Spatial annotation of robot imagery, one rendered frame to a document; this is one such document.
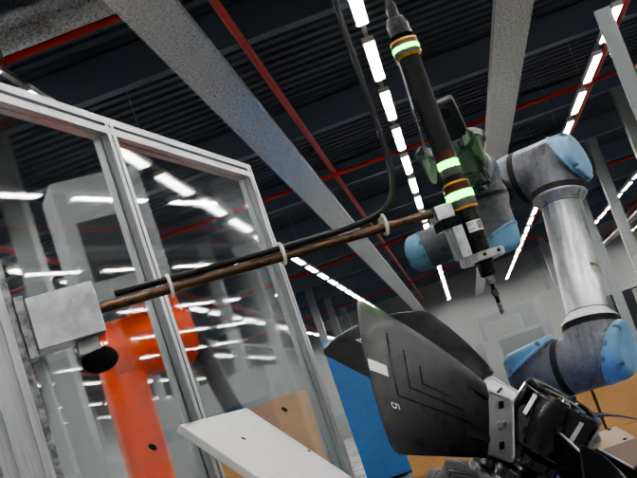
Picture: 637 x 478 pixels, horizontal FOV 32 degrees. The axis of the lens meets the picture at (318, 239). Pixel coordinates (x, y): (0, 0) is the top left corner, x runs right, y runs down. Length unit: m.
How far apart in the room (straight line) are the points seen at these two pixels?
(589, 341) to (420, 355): 0.85
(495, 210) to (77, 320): 0.86
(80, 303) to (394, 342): 0.42
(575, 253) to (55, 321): 1.18
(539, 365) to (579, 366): 0.08
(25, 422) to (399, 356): 0.48
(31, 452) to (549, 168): 1.31
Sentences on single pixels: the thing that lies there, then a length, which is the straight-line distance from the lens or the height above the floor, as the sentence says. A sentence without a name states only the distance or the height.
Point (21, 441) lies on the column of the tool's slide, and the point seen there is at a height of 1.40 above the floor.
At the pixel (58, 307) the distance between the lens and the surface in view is 1.52.
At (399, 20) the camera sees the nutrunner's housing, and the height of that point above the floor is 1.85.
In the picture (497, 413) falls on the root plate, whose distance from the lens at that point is 1.56.
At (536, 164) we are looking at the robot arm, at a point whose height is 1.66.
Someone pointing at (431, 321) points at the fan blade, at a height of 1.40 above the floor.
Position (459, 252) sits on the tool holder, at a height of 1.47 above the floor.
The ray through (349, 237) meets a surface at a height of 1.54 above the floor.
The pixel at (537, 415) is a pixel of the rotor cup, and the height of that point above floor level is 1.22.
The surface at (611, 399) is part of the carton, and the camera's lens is 9.19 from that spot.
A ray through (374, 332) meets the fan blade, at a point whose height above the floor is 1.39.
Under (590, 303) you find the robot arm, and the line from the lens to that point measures 2.31.
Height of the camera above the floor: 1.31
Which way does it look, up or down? 9 degrees up
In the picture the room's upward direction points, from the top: 19 degrees counter-clockwise
